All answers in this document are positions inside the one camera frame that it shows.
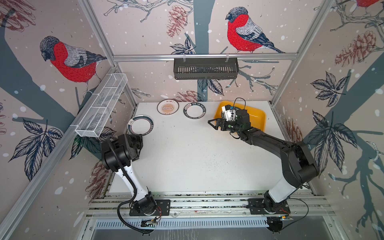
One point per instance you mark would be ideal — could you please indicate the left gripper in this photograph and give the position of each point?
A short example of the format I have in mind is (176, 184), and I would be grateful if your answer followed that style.
(138, 138)

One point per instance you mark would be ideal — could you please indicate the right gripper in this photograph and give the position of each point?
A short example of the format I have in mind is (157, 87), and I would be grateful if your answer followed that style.
(218, 120)

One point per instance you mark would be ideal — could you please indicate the green rimmed plate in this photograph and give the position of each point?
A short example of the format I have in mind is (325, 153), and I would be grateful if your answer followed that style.
(140, 125)

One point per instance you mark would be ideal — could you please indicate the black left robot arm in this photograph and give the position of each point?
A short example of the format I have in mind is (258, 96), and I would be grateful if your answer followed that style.
(118, 156)

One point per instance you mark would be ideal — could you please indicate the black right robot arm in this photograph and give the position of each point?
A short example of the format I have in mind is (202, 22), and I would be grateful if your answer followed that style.
(298, 164)

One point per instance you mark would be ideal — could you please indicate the yellow plastic bin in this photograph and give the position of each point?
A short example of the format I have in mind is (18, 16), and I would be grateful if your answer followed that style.
(258, 118)

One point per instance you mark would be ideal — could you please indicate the green lettered plate back centre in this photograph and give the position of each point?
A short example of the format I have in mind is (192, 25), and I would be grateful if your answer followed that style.
(194, 110)

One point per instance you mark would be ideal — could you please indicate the orange sunburst plate back left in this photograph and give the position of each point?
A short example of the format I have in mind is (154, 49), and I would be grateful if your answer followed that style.
(168, 107)

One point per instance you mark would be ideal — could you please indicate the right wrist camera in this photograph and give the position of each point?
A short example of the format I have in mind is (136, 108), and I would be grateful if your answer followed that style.
(229, 113)

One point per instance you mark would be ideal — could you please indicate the white mesh wire shelf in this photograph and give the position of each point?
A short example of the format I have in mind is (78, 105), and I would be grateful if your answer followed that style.
(98, 113)

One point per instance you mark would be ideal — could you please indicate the black hanging wire basket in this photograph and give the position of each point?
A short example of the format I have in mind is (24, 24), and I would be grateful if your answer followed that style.
(206, 69)

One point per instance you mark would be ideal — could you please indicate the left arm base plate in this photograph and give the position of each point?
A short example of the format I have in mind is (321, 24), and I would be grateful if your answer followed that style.
(149, 208)

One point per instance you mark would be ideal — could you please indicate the horizontal aluminium frame bar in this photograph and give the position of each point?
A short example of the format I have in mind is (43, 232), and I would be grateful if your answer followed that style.
(160, 58)

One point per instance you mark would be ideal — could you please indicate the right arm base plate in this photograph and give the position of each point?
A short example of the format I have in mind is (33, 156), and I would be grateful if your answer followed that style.
(258, 206)

